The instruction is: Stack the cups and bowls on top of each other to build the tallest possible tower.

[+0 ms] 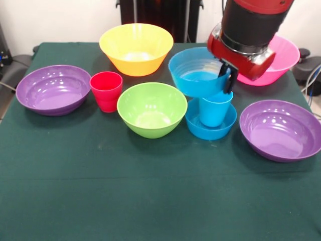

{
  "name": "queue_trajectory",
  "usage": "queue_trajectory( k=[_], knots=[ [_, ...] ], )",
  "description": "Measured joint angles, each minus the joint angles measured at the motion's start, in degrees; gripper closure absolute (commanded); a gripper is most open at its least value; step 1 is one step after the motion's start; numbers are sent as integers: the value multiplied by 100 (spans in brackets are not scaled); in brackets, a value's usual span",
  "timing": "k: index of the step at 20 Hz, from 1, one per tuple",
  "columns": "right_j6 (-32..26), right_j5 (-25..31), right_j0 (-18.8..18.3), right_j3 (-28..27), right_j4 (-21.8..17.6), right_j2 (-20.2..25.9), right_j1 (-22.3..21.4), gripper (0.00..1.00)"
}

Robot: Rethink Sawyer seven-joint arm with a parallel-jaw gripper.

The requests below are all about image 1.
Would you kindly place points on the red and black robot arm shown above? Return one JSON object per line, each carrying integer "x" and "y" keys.
{"x": 253, "y": 22}

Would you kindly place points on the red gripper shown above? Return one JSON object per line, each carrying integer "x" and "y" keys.
{"x": 240, "y": 62}

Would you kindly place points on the blue cup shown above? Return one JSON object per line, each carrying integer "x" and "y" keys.
{"x": 213, "y": 113}

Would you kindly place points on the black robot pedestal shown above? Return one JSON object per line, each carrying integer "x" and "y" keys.
{"x": 163, "y": 15}

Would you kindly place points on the red cup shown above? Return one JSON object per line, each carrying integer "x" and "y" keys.
{"x": 106, "y": 95}

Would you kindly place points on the pink bowl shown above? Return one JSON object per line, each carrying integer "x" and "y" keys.
{"x": 283, "y": 65}

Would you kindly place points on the purple bowl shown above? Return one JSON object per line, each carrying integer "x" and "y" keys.
{"x": 50, "y": 95}
{"x": 278, "y": 135}

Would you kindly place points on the black computer tower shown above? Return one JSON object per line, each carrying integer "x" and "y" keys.
{"x": 5, "y": 50}

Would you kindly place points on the black knobbed device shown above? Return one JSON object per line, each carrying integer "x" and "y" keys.
{"x": 313, "y": 65}

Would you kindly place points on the blue bowl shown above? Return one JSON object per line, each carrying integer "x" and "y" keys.
{"x": 198, "y": 88}
{"x": 210, "y": 134}

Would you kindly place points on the orange bowl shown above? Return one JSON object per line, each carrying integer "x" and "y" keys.
{"x": 135, "y": 67}

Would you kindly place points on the dark green tablecloth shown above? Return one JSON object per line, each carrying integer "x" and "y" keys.
{"x": 100, "y": 200}

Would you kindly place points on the green bowl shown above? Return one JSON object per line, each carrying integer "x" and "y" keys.
{"x": 153, "y": 128}

